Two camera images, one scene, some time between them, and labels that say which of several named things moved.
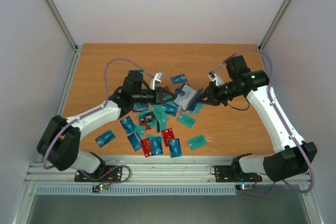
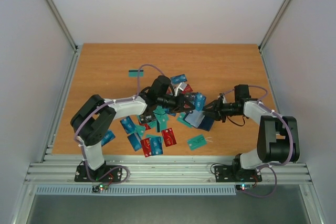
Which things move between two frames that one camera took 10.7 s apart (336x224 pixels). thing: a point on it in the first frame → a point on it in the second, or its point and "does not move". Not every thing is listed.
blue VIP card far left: [105, 138] does not move
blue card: [175, 148] → [200, 100]
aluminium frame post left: [54, 10] does not move
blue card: [128, 124] does not move
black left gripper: [159, 97] → [179, 105]
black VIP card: [146, 117] does not move
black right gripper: [211, 94] → [219, 108]
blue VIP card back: [178, 79] does not move
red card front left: [146, 146] does not move
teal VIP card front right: [197, 141] does not move
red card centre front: [167, 134] does not move
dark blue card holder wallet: [188, 101] → [198, 119]
